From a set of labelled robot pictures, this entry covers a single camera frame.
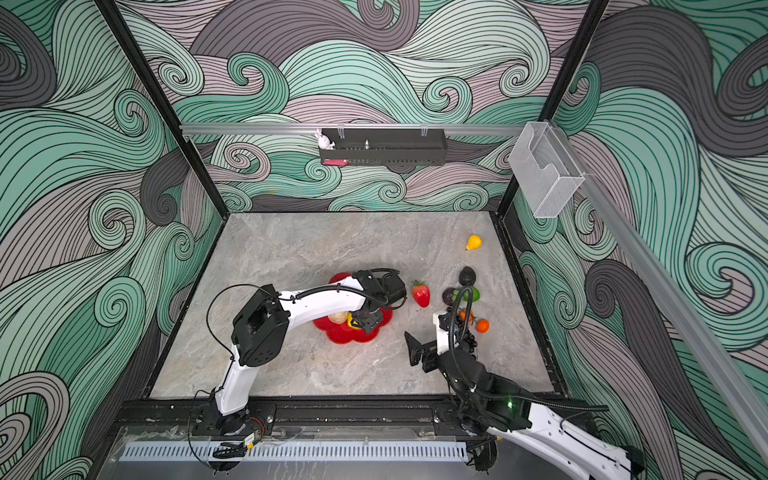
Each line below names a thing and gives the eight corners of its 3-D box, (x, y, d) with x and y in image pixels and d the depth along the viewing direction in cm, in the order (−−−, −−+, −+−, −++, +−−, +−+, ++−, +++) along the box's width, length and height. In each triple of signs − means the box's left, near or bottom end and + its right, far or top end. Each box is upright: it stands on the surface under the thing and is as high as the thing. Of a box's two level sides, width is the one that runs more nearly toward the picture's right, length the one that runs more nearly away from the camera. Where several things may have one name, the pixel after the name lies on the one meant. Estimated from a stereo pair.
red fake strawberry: (413, 307, 96) (415, 300, 92) (411, 287, 100) (413, 280, 97) (429, 307, 96) (431, 300, 92) (426, 287, 100) (428, 280, 97)
